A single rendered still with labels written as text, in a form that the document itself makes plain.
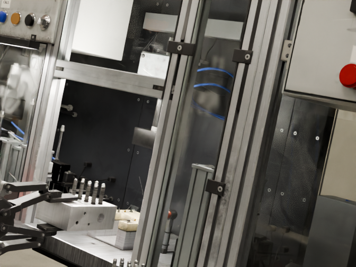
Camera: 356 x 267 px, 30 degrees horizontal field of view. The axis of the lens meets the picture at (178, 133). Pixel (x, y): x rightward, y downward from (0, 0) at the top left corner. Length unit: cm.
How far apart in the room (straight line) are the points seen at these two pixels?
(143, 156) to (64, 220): 79
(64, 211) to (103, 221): 10
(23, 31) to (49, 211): 64
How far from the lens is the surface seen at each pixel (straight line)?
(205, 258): 136
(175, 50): 143
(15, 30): 184
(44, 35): 174
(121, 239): 164
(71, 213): 127
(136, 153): 205
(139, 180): 204
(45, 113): 171
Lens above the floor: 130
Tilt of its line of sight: 3 degrees down
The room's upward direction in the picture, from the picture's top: 11 degrees clockwise
